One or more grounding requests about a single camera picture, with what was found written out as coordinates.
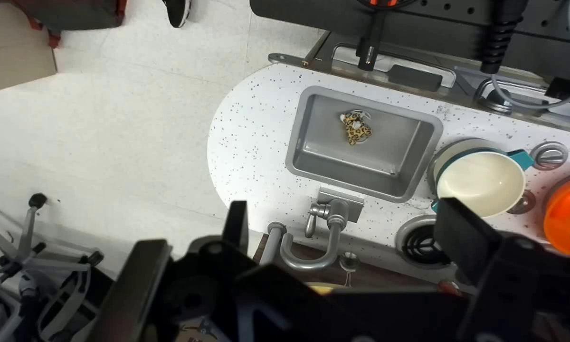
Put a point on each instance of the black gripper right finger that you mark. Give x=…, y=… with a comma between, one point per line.
x=465, y=235

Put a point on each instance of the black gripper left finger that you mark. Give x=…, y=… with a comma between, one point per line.
x=237, y=226

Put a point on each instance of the orange plastic bowl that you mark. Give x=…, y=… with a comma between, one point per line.
x=556, y=220

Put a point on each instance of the grey toy sink basin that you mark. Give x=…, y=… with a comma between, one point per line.
x=362, y=144

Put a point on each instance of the gold crumpled object in sink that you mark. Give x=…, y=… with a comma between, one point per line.
x=355, y=127

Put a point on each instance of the grey toy faucet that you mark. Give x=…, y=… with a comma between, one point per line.
x=328, y=220

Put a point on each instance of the black round stove burner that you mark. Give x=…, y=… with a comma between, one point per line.
x=415, y=241

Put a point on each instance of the grey stove knob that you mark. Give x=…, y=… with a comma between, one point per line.
x=550, y=153

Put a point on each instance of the cream pot with teal handle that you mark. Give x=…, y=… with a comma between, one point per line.
x=480, y=172

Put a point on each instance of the black clamp with orange handle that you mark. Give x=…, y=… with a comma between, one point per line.
x=368, y=49

